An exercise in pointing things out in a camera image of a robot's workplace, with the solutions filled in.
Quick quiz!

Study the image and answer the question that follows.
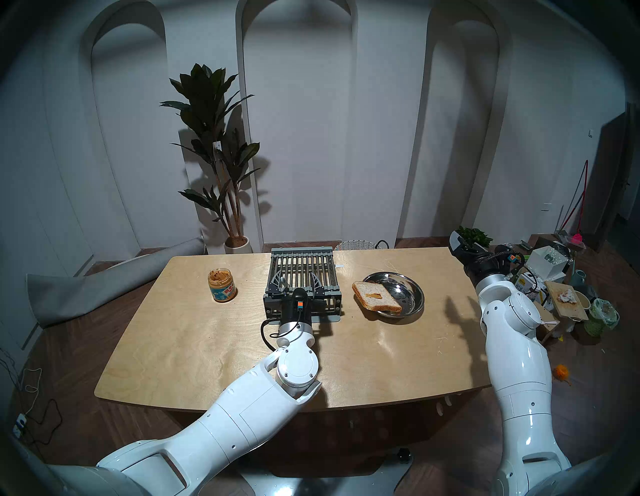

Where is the metal robot base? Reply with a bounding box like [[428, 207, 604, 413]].
[[235, 449, 413, 496]]

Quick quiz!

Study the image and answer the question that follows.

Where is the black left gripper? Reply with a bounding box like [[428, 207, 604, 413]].
[[268, 272, 327, 326]]

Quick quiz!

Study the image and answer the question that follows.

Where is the white open box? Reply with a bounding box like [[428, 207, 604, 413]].
[[526, 246, 571, 282]]

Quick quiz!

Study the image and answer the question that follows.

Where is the white printed carton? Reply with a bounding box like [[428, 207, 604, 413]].
[[515, 271, 551, 306]]

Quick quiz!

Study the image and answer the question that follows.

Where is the grey dish rack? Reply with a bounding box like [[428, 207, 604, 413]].
[[263, 246, 343, 323]]

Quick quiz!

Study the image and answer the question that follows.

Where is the round steel plate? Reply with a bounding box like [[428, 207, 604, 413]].
[[362, 271, 426, 319]]

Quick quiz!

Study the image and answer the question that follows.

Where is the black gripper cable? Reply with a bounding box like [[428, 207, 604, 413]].
[[517, 252, 540, 296], [260, 320, 282, 352]]

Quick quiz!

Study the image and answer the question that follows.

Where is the black floor cable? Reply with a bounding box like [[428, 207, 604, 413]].
[[27, 398, 64, 446]]

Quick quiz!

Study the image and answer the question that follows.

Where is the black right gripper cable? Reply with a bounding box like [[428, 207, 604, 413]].
[[517, 252, 540, 296]]

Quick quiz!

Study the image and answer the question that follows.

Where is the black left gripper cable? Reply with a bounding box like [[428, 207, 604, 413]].
[[260, 320, 282, 352]]

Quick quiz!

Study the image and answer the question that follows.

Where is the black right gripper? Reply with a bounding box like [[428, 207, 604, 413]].
[[448, 230, 527, 282]]

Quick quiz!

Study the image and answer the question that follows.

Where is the dark door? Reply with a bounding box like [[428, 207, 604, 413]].
[[582, 102, 640, 251]]

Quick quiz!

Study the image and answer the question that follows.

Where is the wooden cutting board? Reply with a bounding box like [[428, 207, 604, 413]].
[[545, 281, 590, 322]]

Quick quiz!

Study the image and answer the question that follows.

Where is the rolled grey mat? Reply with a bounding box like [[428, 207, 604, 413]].
[[26, 237, 206, 328]]

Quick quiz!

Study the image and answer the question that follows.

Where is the tall dark leafy plant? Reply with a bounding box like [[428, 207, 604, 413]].
[[160, 63, 262, 238]]

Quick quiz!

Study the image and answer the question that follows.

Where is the open peanut butter jar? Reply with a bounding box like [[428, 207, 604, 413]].
[[208, 268, 237, 303]]

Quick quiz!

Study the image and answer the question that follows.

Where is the white floor cable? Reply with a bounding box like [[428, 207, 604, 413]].
[[20, 367, 44, 395]]

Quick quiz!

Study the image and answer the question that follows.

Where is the slice of bread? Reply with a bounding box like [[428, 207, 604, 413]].
[[351, 280, 403, 314]]

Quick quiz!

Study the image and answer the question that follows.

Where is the small bushy potted plant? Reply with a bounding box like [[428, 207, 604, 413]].
[[457, 226, 493, 248]]

